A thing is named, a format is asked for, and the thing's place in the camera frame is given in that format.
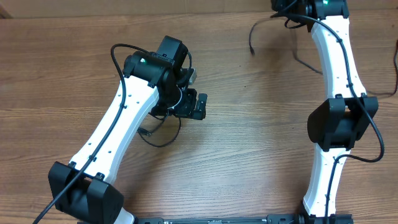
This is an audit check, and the short black cable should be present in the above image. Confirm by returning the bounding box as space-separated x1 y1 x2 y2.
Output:
136 113 182 148

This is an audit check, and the long black USB cable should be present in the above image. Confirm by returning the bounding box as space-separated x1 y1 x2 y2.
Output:
248 17 398 96

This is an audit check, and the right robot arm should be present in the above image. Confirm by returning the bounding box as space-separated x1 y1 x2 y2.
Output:
271 0 383 223

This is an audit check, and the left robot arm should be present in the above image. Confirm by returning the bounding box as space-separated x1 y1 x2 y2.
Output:
48 36 207 223

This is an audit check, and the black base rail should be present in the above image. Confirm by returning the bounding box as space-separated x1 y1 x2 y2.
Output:
133 214 354 224

